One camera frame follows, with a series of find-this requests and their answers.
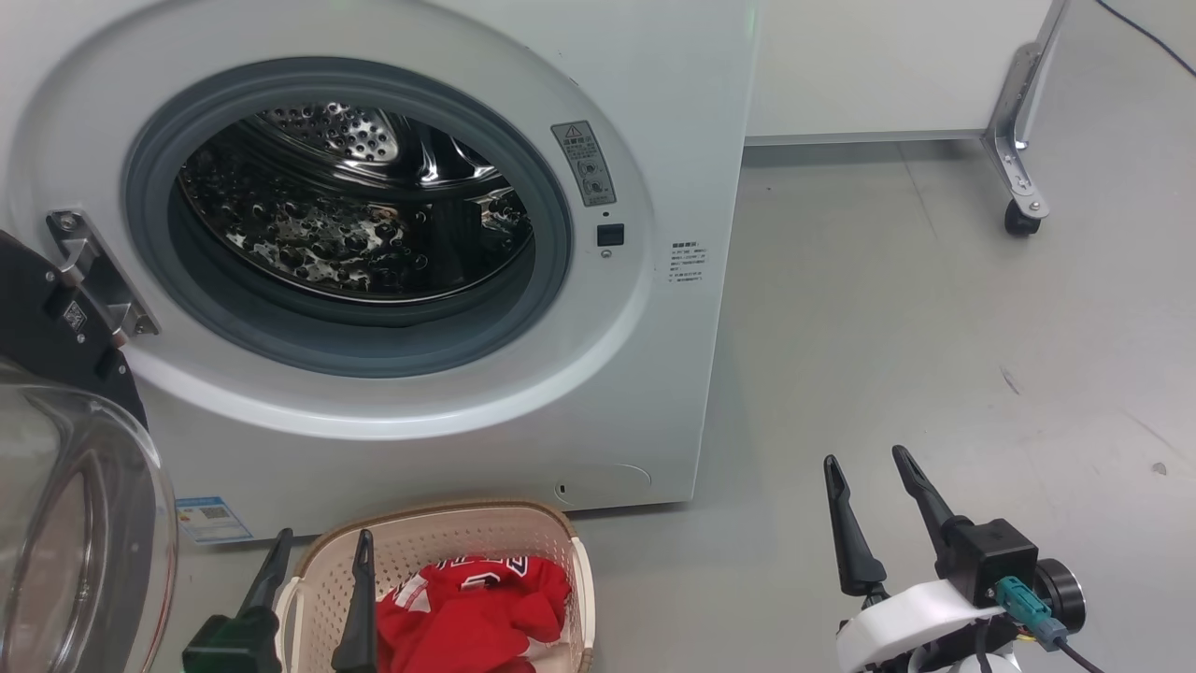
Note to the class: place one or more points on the black door latch socket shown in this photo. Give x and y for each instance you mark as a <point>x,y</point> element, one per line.
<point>610,235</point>

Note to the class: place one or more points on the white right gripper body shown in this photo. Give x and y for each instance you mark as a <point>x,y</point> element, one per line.
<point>906,617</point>

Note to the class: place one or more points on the black caster wheel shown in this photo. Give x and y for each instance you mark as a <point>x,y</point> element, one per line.
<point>1021,219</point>

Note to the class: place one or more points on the perforated steel washer drum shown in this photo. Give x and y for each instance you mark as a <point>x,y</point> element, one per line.
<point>327,234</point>

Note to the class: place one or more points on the cream perforated laundry basket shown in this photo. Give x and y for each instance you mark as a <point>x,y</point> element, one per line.
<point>420,533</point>

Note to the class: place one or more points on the grey rubber door gasket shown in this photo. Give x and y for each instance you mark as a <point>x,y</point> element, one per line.
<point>154,234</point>

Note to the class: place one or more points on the silver door hinge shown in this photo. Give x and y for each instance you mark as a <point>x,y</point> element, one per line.
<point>93,271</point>

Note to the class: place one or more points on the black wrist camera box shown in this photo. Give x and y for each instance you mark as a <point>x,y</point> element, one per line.
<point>229,645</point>
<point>990,559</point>

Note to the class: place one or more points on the red and white jersey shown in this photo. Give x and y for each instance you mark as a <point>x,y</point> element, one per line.
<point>467,617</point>

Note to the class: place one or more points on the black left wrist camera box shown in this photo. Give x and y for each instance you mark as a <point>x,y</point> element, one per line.
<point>229,645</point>

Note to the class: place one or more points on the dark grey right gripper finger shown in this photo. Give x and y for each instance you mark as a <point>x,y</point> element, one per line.
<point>855,547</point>
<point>923,495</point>

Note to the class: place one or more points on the small printed text sticker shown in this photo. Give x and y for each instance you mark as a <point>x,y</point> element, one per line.
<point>688,263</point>

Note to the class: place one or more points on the white partition board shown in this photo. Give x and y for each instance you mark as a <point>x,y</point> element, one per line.
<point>869,65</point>

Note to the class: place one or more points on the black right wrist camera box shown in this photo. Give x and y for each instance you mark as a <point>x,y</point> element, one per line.
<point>990,559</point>

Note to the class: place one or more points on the round drain filter cover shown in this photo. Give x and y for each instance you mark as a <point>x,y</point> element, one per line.
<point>603,484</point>

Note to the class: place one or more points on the grey warning sticker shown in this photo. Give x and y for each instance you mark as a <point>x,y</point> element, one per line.
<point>584,164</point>

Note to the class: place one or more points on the blue energy label sticker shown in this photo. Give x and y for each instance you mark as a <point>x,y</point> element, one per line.
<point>213,520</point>

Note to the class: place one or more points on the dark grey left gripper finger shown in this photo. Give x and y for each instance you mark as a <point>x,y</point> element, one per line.
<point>264,575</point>
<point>359,617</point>

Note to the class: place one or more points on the black round glass washer door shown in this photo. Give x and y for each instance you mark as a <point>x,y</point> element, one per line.
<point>37,308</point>

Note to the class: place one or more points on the silver metal caster bracket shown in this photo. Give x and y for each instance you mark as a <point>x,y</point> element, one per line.
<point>1014,140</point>

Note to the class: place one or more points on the white front-load washing machine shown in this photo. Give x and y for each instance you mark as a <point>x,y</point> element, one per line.
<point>561,393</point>

